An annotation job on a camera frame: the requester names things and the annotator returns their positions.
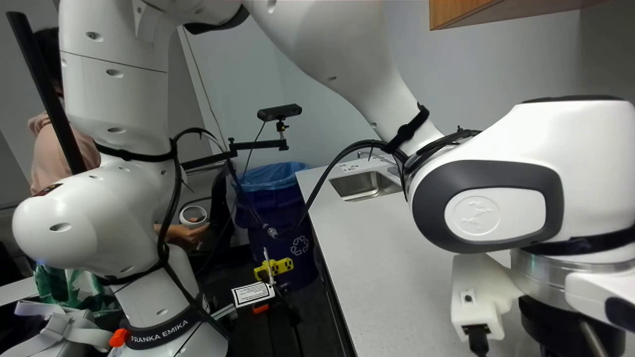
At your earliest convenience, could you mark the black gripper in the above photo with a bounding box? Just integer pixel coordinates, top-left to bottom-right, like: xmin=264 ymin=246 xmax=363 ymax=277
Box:
xmin=518 ymin=295 xmax=625 ymax=357

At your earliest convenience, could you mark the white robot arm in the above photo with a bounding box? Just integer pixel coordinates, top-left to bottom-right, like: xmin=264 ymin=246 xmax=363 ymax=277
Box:
xmin=12 ymin=0 xmax=635 ymax=331

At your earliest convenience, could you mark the blue recycling bin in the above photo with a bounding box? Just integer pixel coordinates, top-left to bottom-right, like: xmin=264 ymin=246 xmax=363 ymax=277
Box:
xmin=236 ymin=160 xmax=318 ymax=289

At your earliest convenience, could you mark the yellow clamp with label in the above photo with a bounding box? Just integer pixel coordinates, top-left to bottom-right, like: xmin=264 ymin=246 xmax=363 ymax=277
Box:
xmin=230 ymin=254 xmax=294 ymax=309

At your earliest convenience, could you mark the person in pink shirt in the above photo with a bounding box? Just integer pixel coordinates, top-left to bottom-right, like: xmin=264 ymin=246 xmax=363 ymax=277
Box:
xmin=26 ymin=25 xmax=215 ymax=254

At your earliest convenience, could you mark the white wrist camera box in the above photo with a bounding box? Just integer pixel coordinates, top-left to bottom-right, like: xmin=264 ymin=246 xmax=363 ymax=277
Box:
xmin=451 ymin=254 xmax=522 ymax=341

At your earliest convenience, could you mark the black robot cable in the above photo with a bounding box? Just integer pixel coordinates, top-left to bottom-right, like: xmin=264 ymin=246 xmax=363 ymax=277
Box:
xmin=155 ymin=125 xmax=413 ymax=265

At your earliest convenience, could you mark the wooden wall cabinet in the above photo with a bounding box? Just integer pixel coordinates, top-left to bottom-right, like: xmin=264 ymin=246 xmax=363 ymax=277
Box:
xmin=429 ymin=0 xmax=604 ymax=29

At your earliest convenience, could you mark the black camera on tripod arm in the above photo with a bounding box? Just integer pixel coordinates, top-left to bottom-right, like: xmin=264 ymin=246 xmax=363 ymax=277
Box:
xmin=177 ymin=103 xmax=304 ymax=174

